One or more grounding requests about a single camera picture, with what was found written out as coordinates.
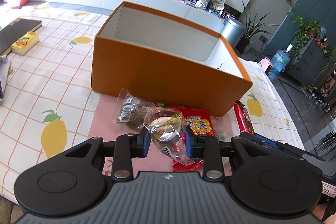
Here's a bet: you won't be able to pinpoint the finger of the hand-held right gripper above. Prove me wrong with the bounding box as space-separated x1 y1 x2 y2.
240 132 306 159

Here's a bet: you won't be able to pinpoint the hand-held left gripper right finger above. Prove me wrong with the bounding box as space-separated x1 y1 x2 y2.
185 126 254 179

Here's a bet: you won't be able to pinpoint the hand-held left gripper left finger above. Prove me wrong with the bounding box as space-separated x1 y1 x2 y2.
64 126 152 180

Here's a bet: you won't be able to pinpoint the clear pastry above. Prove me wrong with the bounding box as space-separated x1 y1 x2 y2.
143 107 196 167

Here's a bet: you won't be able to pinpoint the dark red snack bar packet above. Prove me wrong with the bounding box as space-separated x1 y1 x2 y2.
233 100 255 136

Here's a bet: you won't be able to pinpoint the orange cardboard box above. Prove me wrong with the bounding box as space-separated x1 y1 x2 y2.
91 1 253 118

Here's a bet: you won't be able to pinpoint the clear wrapped brown biscuits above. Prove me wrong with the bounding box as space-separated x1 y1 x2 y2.
113 87 156 131

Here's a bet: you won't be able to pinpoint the pink space heater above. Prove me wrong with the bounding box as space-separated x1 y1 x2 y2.
258 56 275 77

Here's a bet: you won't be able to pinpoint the blue water bottle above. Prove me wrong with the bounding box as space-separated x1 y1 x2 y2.
269 44 293 77

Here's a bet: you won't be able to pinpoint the dark grey cabinet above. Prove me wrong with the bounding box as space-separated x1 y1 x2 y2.
285 37 332 88

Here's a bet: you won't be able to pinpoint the potted snake plant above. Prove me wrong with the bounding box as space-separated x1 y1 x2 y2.
235 1 279 54

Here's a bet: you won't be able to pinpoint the silver trash can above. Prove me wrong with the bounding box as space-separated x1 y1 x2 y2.
220 16 246 49

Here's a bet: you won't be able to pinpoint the lemon print tablecloth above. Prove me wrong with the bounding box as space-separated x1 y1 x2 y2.
0 2 307 198

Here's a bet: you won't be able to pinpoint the trailing pothos plant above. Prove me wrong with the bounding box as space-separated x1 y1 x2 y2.
291 16 333 60

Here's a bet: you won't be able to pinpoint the smartphone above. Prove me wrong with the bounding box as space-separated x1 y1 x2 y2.
0 55 11 104

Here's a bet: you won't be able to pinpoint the yellow tissue pack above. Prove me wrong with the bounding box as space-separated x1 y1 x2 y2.
11 31 40 56

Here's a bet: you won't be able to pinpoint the black book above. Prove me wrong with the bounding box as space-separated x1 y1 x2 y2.
0 18 43 56

